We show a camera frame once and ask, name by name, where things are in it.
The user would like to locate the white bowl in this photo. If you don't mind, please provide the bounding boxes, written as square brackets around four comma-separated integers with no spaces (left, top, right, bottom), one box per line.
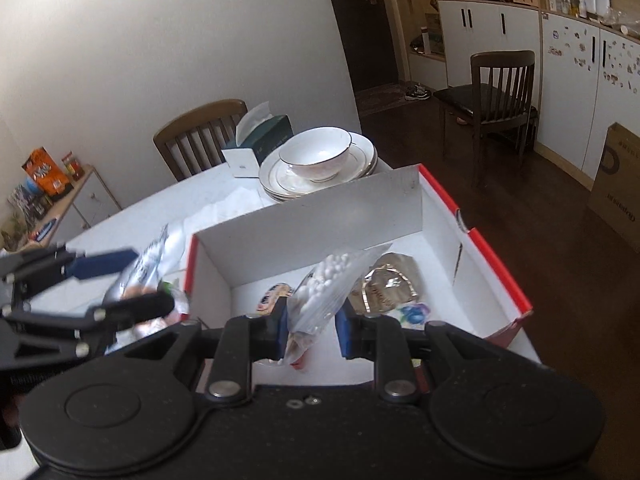
[278,127,354,184]

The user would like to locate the brown cardboard carton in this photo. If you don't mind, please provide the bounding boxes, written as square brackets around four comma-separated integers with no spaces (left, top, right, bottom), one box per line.
[587,122,640,255]

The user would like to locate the dark wooden chair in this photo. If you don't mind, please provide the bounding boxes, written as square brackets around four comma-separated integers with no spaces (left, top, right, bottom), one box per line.
[433,50,539,183]

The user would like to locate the brown wooden chair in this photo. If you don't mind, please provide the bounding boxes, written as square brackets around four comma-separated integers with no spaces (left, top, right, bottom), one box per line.
[152,99,249,182]

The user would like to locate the white paper napkin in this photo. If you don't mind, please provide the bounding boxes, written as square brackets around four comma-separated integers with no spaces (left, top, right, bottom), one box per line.
[165,184,273,243]

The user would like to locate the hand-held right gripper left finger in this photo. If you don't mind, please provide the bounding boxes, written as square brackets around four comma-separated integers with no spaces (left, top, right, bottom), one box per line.
[120,305,292,405]

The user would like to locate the dark wooden door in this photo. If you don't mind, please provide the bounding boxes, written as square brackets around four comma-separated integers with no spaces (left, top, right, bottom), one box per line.
[320,0,402,95]

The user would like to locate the orange snack bag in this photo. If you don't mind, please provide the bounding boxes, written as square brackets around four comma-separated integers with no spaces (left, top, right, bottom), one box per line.
[21,147,72,197]

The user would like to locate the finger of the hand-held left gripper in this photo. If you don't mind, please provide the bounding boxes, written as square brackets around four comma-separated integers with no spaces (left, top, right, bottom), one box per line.
[0,244,141,311]
[0,292,176,359]

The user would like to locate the grey white tissue pack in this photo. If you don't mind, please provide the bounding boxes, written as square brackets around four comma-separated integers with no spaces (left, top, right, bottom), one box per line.
[102,224,190,342]

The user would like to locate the white double-door cabinet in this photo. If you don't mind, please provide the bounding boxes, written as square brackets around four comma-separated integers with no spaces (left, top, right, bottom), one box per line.
[437,0,544,92]

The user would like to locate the green white tissue box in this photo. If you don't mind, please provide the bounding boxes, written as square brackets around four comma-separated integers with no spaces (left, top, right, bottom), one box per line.
[221,101,294,179]

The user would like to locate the red jar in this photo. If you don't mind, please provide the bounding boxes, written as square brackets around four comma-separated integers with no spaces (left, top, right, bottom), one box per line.
[62,151,86,181]

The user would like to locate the cartoon face packet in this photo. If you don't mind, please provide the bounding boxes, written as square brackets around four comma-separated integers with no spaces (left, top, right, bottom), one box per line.
[256,283,294,317]

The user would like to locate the red cardboard box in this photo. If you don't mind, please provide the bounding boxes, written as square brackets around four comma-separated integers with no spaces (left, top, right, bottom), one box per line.
[182,162,542,396]

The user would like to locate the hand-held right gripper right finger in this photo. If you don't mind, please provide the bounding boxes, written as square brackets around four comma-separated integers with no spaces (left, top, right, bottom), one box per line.
[335,310,541,402]

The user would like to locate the yellow cake packet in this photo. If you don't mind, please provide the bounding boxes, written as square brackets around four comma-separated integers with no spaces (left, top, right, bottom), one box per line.
[392,301,433,329]

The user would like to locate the white sideboard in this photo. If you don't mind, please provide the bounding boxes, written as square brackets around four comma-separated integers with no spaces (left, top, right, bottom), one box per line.
[0,164,124,253]

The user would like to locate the white sticker-covered cabinet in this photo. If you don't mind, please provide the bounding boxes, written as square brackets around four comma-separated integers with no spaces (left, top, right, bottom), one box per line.
[536,11,640,192]

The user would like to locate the brown snack packet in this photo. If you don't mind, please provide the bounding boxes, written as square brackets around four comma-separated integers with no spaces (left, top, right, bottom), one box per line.
[347,253,427,317]

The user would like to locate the bag of white beads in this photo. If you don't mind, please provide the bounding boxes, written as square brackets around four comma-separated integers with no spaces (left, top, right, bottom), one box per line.
[282,242,395,367]

